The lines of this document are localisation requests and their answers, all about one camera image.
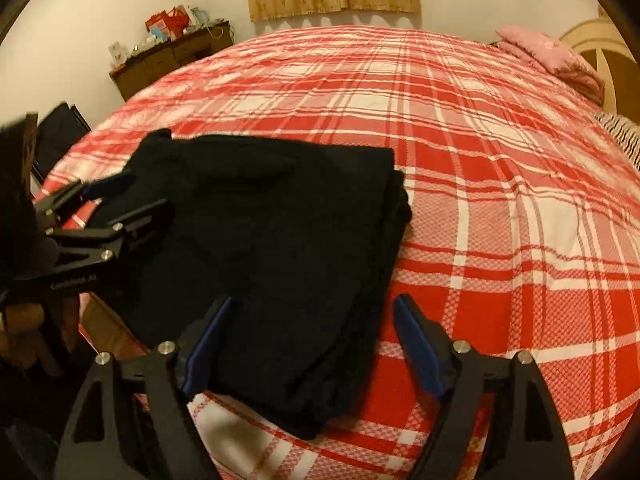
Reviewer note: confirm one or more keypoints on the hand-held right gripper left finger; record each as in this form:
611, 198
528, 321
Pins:
205, 350

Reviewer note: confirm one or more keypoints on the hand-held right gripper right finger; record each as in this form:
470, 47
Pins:
420, 355

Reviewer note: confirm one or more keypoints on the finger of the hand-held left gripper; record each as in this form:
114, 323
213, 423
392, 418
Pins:
110, 183
145, 217

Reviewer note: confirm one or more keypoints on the black pants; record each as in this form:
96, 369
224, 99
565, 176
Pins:
260, 260

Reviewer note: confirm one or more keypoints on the person's left hand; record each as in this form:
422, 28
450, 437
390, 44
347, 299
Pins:
17, 325

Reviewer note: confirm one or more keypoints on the black suitcase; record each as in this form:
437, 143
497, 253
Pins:
57, 135

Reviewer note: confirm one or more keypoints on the white card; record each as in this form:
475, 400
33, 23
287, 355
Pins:
116, 54

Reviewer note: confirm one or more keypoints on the brown wooden dresser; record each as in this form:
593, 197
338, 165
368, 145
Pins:
165, 60

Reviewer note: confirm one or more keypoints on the red white plaid bed sheet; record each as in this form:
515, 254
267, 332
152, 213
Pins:
500, 210

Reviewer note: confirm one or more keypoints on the red gift bags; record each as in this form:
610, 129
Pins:
170, 20

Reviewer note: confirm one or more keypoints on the striped pillow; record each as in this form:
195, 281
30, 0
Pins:
622, 132

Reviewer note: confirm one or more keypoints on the pink folded quilt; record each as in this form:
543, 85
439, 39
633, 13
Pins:
550, 57

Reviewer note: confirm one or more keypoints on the beige bed headboard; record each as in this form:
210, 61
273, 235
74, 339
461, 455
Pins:
607, 60

